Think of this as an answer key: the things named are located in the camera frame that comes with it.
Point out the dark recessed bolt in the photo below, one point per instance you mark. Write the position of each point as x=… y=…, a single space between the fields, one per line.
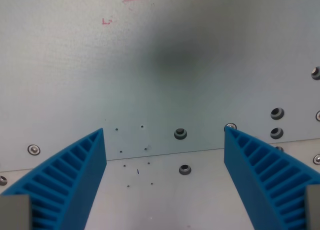
x=180 y=133

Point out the silver screw head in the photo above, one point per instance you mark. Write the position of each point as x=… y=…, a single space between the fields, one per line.
x=317 y=159
x=318 y=115
x=279 y=148
x=231 y=126
x=33 y=149

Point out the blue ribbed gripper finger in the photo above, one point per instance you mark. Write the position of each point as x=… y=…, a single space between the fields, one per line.
x=82 y=170
x=250 y=170

